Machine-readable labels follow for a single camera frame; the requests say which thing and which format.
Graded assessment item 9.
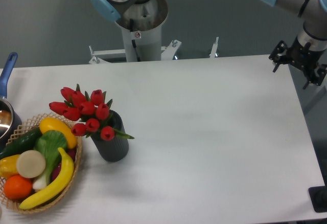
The blue handled saucepan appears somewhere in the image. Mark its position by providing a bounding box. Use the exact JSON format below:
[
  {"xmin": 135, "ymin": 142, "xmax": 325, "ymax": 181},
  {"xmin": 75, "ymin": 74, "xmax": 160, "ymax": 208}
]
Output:
[{"xmin": 1, "ymin": 52, "xmax": 22, "ymax": 151}]

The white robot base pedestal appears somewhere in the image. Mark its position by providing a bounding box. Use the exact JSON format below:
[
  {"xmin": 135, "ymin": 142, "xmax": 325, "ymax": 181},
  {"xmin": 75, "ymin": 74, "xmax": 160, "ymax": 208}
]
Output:
[{"xmin": 116, "ymin": 0, "xmax": 168, "ymax": 62}]

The yellow banana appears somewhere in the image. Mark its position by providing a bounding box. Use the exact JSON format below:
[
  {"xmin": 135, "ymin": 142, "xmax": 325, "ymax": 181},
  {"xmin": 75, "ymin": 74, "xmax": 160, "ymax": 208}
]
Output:
[{"xmin": 19, "ymin": 147, "xmax": 74, "ymax": 210}]

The beige round disc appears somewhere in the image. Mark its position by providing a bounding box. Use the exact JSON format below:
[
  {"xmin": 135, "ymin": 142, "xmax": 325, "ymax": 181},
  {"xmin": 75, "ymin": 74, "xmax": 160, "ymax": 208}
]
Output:
[{"xmin": 16, "ymin": 150, "xmax": 46, "ymax": 178}]

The woven wicker basket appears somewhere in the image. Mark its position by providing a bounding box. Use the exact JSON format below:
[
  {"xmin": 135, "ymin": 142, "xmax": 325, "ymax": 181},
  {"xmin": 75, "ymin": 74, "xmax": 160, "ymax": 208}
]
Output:
[{"xmin": 1, "ymin": 113, "xmax": 83, "ymax": 214}]

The green bok choy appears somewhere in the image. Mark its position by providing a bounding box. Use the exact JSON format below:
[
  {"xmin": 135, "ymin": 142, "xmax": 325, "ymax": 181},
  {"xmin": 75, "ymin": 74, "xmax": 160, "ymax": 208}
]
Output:
[{"xmin": 33, "ymin": 130, "xmax": 67, "ymax": 191}]

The dark grey ribbed vase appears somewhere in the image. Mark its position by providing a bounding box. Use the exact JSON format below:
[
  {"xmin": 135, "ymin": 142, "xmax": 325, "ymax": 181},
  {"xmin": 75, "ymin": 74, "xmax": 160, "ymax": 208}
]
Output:
[{"xmin": 91, "ymin": 110, "xmax": 129, "ymax": 162}]

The purple eggplant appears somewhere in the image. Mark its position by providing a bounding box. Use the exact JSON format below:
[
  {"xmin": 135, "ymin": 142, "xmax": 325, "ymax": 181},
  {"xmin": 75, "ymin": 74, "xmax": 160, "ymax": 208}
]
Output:
[{"xmin": 51, "ymin": 148, "xmax": 77, "ymax": 182}]

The red tulip bouquet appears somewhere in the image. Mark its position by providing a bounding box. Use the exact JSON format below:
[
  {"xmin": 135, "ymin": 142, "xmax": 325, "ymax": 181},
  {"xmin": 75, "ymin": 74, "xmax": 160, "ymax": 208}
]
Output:
[{"xmin": 49, "ymin": 85, "xmax": 134, "ymax": 141}]

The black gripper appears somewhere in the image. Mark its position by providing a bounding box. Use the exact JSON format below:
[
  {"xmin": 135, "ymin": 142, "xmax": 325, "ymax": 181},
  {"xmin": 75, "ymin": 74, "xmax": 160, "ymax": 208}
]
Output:
[{"xmin": 268, "ymin": 36, "xmax": 326, "ymax": 89}]

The yellow bell pepper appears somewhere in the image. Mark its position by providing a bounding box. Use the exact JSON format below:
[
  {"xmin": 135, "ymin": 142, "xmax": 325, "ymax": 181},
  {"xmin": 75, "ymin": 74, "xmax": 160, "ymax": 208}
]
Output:
[{"xmin": 1, "ymin": 154, "xmax": 20, "ymax": 178}]

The white metal frame bracket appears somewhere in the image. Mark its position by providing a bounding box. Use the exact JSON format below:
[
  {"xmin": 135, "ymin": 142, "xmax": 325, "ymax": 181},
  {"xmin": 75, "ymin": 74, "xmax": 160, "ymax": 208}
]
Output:
[{"xmin": 88, "ymin": 36, "xmax": 220, "ymax": 64}]

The black clamp mount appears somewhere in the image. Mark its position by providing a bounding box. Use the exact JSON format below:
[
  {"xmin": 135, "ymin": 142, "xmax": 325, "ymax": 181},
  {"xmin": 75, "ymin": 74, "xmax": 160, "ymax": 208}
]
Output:
[{"xmin": 308, "ymin": 186, "xmax": 326, "ymax": 213}]

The orange fruit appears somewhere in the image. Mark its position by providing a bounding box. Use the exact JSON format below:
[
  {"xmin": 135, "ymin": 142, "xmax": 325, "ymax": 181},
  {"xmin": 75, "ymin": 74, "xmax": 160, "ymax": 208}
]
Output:
[{"xmin": 4, "ymin": 174, "xmax": 33, "ymax": 200}]

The green cucumber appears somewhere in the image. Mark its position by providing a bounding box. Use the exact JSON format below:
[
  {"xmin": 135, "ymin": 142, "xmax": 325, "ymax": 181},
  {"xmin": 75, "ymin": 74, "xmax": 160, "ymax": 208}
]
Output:
[{"xmin": 1, "ymin": 127, "xmax": 42, "ymax": 159}]

